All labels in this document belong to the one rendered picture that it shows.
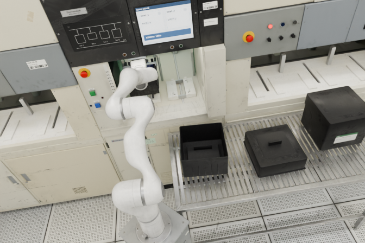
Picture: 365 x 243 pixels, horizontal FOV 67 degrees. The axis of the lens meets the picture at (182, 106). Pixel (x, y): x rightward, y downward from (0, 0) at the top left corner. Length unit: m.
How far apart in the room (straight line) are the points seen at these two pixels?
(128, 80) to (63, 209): 1.77
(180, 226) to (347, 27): 1.47
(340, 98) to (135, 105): 1.27
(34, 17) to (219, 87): 1.07
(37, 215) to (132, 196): 1.76
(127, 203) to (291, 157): 0.97
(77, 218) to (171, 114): 1.30
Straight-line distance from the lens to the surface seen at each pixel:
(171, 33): 1.55
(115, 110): 1.29
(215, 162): 1.65
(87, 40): 1.59
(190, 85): 2.14
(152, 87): 1.97
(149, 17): 1.50
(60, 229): 2.75
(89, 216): 2.70
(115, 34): 1.55
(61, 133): 2.16
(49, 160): 2.32
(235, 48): 1.66
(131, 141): 1.26
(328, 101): 1.92
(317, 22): 1.79
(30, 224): 2.92
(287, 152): 1.77
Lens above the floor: 2.23
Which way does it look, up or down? 42 degrees down
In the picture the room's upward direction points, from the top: 8 degrees counter-clockwise
